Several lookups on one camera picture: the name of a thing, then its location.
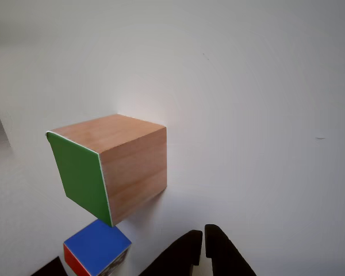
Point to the wooden cube with green face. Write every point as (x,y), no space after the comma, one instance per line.
(126,161)

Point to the blue and red cube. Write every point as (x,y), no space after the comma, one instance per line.
(95,247)

